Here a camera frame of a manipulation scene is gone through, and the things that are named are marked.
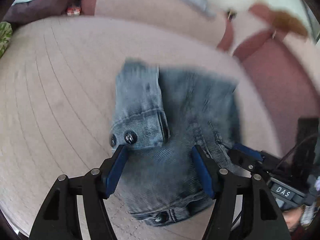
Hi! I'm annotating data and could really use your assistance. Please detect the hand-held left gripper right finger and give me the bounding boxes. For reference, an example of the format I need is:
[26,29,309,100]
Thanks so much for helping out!
[191,144,292,240]

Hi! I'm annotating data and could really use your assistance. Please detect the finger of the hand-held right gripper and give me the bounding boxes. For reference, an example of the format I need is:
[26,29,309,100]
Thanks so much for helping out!
[229,142,267,174]

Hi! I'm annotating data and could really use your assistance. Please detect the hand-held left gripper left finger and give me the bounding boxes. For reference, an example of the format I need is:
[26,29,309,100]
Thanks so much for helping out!
[29,144,129,240]

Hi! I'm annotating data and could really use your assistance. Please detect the grey-blue denim pants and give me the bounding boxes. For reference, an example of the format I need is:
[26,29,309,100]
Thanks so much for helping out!
[111,57,242,228]

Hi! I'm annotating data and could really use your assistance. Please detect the person's right hand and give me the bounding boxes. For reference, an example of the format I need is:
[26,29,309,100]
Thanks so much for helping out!
[284,209,304,233]

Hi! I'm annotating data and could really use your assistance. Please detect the red and white quilted cushion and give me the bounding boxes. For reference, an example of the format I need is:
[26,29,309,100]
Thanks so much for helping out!
[207,0,320,120]

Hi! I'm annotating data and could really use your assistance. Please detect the pink bolster pillow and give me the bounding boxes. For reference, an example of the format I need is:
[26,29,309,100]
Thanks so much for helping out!
[82,0,234,53]

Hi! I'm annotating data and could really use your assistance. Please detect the small red box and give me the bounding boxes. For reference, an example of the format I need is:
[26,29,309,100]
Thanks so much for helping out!
[66,1,82,16]

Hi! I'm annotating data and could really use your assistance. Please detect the green patterned rolled blanket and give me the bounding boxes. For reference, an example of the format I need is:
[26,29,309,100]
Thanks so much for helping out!
[0,21,13,58]

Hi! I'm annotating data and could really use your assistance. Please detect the dark purple cloth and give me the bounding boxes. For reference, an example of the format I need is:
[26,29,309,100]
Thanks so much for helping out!
[2,0,85,24]

